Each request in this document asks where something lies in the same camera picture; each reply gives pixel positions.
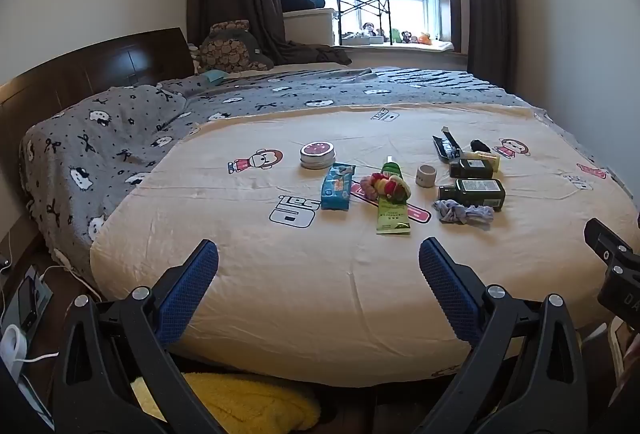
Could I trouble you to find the white brown board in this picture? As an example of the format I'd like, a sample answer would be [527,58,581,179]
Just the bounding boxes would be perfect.
[607,319,640,395]

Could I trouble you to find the small dark green bottle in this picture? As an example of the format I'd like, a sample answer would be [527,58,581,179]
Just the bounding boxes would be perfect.
[449,158,496,179]

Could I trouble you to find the grey cartoon pillow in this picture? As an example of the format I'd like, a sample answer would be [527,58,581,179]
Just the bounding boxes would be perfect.
[19,66,633,279]

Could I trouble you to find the pink hair scrunchie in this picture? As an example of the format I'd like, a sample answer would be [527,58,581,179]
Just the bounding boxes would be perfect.
[360,175,383,201]

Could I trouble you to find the black narrow box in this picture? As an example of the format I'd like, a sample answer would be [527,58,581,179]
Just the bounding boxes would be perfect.
[432,128,463,163]

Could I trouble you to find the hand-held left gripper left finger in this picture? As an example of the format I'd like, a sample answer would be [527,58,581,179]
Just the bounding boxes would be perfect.
[52,239,226,434]

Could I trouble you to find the brown patterned cushion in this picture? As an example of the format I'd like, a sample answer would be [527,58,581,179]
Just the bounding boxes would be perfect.
[199,20,275,74]

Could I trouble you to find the black phone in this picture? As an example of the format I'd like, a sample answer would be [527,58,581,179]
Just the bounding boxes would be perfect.
[12,276,42,331]

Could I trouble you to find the small yellow lotion bottle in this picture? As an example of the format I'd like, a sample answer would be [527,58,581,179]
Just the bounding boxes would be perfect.
[468,151,501,173]

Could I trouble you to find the green tube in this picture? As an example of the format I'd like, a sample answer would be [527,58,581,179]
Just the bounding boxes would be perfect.
[376,155,412,235]

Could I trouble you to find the crumpled grey blue cloth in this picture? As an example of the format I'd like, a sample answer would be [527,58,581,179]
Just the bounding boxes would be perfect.
[432,200,496,226]

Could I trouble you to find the blue wet wipes packet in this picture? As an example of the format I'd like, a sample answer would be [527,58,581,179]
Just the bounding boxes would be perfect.
[320,163,357,211]

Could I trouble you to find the dark wooden headboard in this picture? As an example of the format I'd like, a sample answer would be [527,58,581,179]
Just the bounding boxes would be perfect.
[0,28,197,149]

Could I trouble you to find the yellow fluffy blanket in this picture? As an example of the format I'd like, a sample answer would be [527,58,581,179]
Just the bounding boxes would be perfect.
[131,371,322,434]

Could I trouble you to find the white charger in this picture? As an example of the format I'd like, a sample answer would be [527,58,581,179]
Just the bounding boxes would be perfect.
[0,325,28,383]

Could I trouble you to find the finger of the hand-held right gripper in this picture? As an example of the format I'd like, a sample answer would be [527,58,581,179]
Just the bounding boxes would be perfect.
[584,217,640,269]

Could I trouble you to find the white window sill cushion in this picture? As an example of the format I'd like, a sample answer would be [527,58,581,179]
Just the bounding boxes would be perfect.
[340,38,455,55]

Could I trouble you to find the large dark green bottle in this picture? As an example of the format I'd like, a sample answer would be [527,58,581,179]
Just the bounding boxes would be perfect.
[438,179,507,211]

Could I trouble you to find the white storage box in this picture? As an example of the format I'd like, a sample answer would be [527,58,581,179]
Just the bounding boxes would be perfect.
[282,8,337,48]

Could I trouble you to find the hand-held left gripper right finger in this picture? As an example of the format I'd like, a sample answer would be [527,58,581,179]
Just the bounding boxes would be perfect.
[415,237,588,434]

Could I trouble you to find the dark brown cloth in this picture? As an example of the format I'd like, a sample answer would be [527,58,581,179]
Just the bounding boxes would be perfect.
[272,41,354,67]

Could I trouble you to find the colourful hair scrunchie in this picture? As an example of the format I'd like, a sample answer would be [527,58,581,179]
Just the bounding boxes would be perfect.
[376,174,412,203]

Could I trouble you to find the round tin with pink lid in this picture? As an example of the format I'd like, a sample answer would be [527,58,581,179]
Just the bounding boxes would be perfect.
[300,140,337,171]

